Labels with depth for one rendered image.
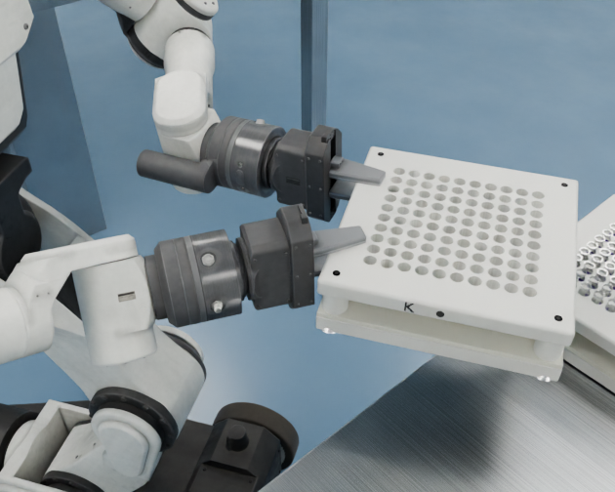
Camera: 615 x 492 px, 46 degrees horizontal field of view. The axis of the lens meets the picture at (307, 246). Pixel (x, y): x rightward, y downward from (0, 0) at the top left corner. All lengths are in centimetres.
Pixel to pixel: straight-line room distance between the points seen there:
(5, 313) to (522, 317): 46
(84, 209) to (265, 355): 77
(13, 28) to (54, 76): 119
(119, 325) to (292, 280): 17
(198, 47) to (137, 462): 62
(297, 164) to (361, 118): 208
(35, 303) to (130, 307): 9
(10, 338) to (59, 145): 159
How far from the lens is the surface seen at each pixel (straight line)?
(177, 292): 70
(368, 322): 74
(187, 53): 105
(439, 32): 362
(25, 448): 151
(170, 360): 116
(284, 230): 72
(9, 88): 97
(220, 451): 158
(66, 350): 112
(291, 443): 167
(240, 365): 198
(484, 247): 78
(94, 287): 72
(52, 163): 226
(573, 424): 88
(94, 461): 136
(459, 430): 85
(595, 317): 90
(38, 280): 68
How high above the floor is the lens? 153
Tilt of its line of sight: 42 degrees down
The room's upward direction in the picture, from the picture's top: straight up
